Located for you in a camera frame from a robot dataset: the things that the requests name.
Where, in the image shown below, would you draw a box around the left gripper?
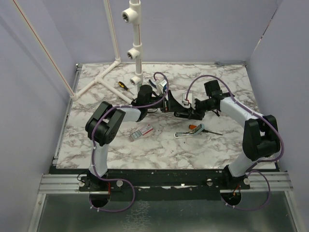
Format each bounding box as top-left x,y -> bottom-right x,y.
145,89 -> 184,113

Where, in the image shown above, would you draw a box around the red white staple box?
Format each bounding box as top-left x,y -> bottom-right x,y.
130,124 -> 153,141

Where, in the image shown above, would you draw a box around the black stapler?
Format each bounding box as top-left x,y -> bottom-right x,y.
174,111 -> 192,119

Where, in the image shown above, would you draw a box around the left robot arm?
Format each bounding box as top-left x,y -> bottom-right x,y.
85,85 -> 187,191

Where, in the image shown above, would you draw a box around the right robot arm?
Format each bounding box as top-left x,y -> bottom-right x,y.
183,80 -> 283,189

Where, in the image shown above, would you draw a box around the yellow black screwdriver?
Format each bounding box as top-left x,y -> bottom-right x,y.
118,81 -> 134,95

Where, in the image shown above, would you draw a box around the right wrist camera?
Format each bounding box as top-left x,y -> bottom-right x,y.
182,93 -> 194,108

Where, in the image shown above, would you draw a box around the orange handled screwdriver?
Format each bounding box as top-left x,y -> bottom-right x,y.
188,124 -> 223,135

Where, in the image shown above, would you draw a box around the blue handled pliers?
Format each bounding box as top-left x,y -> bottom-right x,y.
148,79 -> 157,89

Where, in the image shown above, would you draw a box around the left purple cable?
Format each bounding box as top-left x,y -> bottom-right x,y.
91,72 -> 169,213

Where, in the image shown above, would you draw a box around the purple cable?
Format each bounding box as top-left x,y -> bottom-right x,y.
91,72 -> 169,213
185,75 -> 285,210

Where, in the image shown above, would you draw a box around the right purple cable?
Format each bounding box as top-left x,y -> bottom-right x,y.
185,75 -> 285,210

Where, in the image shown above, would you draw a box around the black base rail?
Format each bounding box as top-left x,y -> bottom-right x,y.
49,166 -> 250,202

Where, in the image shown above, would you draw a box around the white pvc pipe frame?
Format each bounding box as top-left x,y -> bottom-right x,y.
11,0 -> 145,103

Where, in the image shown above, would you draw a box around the aluminium frame rail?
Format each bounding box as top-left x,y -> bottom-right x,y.
26,64 -> 82,232

